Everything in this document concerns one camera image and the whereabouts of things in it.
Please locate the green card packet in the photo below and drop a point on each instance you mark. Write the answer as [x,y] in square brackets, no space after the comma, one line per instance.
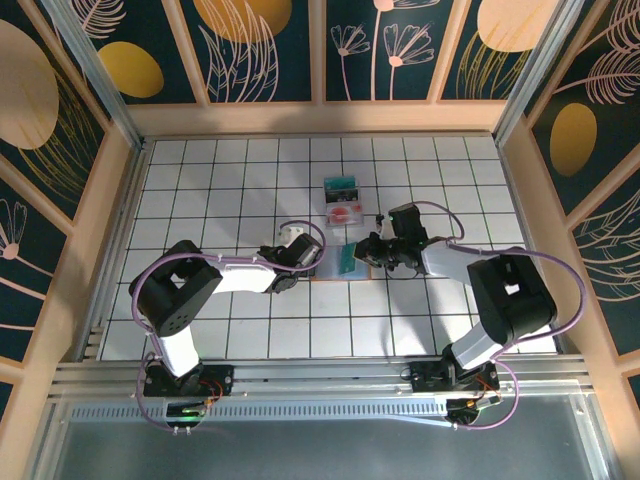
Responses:
[342,194]

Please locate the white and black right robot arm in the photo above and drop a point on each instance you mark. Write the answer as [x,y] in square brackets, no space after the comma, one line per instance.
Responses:
[450,260]

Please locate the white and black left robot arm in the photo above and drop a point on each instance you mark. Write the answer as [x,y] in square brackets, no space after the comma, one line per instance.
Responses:
[245,275]

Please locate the long aluminium mounting rail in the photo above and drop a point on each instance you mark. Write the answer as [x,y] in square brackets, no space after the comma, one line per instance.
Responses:
[320,372]

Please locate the aluminium corner post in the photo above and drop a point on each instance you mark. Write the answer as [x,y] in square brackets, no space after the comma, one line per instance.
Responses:
[535,75]
[100,75]

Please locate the grey metal sheet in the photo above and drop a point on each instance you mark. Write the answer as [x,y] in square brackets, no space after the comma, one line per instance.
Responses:
[320,455]

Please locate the brown card holder wallet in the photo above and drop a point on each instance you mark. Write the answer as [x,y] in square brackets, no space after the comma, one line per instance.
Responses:
[327,262]

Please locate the white card with red circle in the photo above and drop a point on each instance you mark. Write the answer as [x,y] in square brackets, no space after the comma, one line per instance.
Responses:
[340,214]

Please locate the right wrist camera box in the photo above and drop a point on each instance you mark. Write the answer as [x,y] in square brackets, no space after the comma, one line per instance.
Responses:
[384,227]

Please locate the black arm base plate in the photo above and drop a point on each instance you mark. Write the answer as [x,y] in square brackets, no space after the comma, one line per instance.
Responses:
[220,380]
[425,380]

